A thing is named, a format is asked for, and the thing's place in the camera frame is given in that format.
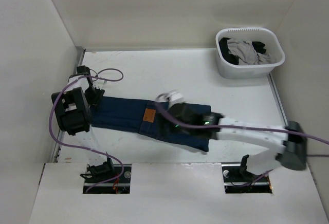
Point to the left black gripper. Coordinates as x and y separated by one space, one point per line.
95 101

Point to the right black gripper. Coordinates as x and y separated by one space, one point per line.
173 128

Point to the black garment in basket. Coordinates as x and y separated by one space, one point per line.
224 50

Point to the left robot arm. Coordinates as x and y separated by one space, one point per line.
74 116

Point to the grey garment in basket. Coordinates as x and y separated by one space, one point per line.
249 53

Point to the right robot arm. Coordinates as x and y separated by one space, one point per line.
285 146

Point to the navy blue trousers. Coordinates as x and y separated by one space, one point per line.
140 116

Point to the white plastic laundry basket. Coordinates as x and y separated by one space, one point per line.
259 34

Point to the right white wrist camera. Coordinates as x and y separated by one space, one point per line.
173 97

